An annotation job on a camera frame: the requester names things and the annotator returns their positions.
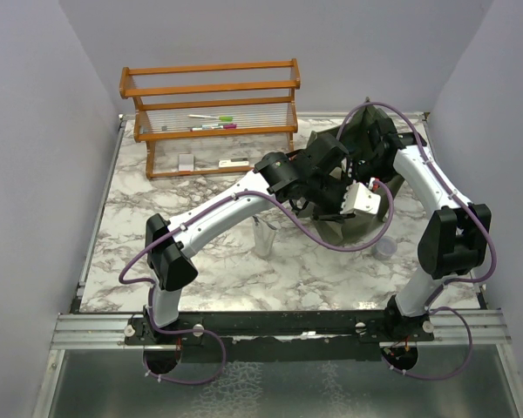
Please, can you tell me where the silver foil pouch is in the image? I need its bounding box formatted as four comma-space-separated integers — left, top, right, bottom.
253, 216, 277, 260

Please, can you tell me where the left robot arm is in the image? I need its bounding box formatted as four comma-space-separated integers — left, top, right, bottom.
145, 133, 351, 344

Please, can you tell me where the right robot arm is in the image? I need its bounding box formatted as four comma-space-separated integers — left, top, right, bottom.
353, 117, 496, 340

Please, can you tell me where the small purple jar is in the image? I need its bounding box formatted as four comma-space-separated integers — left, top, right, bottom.
371, 236, 397, 260

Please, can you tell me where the long white box black stripe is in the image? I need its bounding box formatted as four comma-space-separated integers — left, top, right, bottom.
218, 158, 250, 169

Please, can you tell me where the green white marker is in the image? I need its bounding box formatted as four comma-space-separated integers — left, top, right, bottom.
187, 114, 234, 123

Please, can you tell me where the orange wooden shelf rack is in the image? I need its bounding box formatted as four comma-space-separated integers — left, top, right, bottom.
119, 58, 302, 180

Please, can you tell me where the pink green marker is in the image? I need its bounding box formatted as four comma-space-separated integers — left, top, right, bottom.
189, 124, 237, 131

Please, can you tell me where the small white box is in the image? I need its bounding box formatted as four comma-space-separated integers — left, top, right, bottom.
178, 153, 194, 172

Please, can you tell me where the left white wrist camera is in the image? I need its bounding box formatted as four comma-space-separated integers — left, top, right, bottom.
340, 182, 381, 216

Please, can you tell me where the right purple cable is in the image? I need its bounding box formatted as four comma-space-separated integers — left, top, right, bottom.
336, 101, 502, 380

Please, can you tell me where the purple cable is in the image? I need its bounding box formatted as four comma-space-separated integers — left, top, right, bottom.
118, 177, 396, 385
336, 101, 502, 380

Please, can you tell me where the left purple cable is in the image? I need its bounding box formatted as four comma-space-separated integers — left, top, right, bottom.
118, 177, 396, 385

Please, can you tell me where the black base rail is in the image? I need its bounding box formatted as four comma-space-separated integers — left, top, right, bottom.
124, 310, 434, 363

